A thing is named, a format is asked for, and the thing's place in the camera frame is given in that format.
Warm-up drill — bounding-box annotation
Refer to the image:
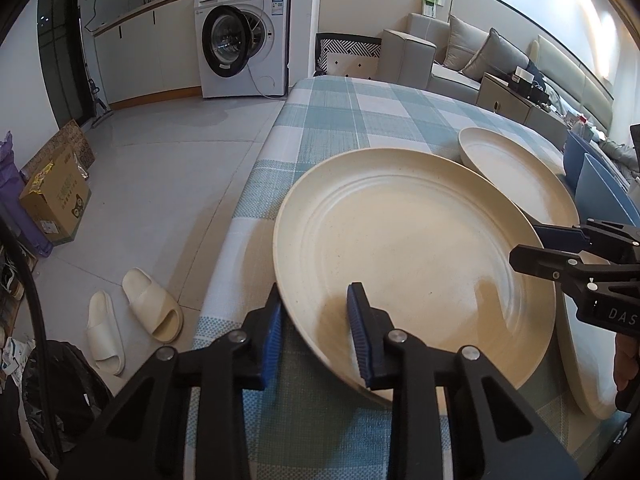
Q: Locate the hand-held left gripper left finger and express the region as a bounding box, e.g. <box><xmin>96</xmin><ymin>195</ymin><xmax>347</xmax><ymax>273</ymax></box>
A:
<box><xmin>57</xmin><ymin>282</ymin><xmax>288</xmax><ymax>480</ymax></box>

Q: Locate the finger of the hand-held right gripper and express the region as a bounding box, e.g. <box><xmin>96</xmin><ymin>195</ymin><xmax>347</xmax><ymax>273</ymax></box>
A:
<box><xmin>534</xmin><ymin>218</ymin><xmax>640</xmax><ymax>261</ymax></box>
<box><xmin>510</xmin><ymin>244</ymin><xmax>640</xmax><ymax>302</ymax></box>

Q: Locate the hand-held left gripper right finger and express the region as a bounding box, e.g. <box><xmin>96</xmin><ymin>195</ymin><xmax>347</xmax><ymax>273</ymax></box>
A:
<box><xmin>347</xmin><ymin>282</ymin><xmax>583</xmax><ymax>480</ymax></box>

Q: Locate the blue bowl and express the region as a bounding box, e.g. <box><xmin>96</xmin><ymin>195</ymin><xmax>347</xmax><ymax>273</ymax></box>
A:
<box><xmin>563</xmin><ymin>130</ymin><xmax>608</xmax><ymax>181</ymax></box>
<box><xmin>575</xmin><ymin>152</ymin><xmax>640</xmax><ymax>226</ymax></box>

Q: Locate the cream round plate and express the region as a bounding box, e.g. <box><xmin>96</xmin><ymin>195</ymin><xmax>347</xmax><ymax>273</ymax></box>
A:
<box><xmin>556</xmin><ymin>285</ymin><xmax>632</xmax><ymax>421</ymax></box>
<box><xmin>458</xmin><ymin>127</ymin><xmax>581</xmax><ymax>226</ymax></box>
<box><xmin>272</xmin><ymin>148</ymin><xmax>557</xmax><ymax>405</ymax></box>

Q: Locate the person's right hand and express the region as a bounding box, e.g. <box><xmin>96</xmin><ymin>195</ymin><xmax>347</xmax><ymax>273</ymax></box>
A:
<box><xmin>614</xmin><ymin>334</ymin><xmax>640</xmax><ymax>393</ymax></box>

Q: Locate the cream slipper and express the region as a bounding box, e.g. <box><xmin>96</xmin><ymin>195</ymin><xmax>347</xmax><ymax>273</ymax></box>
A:
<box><xmin>122</xmin><ymin>267</ymin><xmax>184</xmax><ymax>344</ymax></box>
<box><xmin>86</xmin><ymin>290</ymin><xmax>126</xmax><ymax>376</ymax></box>

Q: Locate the beige nightstand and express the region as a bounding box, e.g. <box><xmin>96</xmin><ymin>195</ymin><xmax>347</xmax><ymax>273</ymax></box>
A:
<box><xmin>475</xmin><ymin>72</ymin><xmax>571</xmax><ymax>133</ymax></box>

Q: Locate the black storage box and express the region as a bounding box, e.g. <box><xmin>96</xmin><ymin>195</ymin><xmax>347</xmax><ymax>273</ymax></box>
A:
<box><xmin>507</xmin><ymin>67</ymin><xmax>548</xmax><ymax>98</ymax></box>

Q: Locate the grey cushion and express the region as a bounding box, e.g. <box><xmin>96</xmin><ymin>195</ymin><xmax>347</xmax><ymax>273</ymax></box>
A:
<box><xmin>461</xmin><ymin>27</ymin><xmax>531</xmax><ymax>81</ymax></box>

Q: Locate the teal checked tablecloth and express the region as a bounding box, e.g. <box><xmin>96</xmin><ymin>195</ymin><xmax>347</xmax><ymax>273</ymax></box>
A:
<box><xmin>185</xmin><ymin>76</ymin><xmax>631</xmax><ymax>480</ymax></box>

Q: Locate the black rubbish bag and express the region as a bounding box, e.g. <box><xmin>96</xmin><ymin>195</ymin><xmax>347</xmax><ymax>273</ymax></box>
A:
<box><xmin>20</xmin><ymin>340</ymin><xmax>116</xmax><ymax>461</ymax></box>

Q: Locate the light beige cushion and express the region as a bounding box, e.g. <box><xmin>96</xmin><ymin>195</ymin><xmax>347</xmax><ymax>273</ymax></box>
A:
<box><xmin>442</xmin><ymin>14</ymin><xmax>490</xmax><ymax>68</ymax></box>

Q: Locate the beige sofa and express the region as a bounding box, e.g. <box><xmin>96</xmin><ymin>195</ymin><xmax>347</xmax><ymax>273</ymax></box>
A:
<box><xmin>381</xmin><ymin>12</ymin><xmax>541</xmax><ymax>106</ymax></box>

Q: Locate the cardboard box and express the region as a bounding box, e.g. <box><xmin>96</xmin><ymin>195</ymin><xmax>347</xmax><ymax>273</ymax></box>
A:
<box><xmin>19</xmin><ymin>147</ymin><xmax>92</xmax><ymax>247</ymax></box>

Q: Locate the white washing machine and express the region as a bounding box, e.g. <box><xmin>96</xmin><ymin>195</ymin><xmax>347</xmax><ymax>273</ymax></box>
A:
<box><xmin>194</xmin><ymin>0</ymin><xmax>292</xmax><ymax>99</ymax></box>

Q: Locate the brown patterned flat cardboard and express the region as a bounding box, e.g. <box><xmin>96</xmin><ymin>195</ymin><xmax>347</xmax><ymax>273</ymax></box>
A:
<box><xmin>20</xmin><ymin>119</ymin><xmax>96</xmax><ymax>176</ymax></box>

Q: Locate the floor mop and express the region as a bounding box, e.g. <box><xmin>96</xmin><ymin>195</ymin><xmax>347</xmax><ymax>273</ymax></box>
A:
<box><xmin>82</xmin><ymin>77</ymin><xmax>115</xmax><ymax>128</ymax></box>

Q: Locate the white kitchen counter cabinet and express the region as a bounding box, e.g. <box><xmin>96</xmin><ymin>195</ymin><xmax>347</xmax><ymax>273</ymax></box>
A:
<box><xmin>92</xmin><ymin>0</ymin><xmax>201</xmax><ymax>108</ymax></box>

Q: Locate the dark glass door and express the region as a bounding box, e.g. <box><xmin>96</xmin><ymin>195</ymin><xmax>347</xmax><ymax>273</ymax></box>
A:
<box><xmin>37</xmin><ymin>0</ymin><xmax>83</xmax><ymax>128</ymax></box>

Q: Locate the black cable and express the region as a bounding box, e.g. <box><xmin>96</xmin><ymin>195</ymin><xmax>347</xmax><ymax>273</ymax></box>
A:
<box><xmin>0</xmin><ymin>220</ymin><xmax>56</xmax><ymax>480</ymax></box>

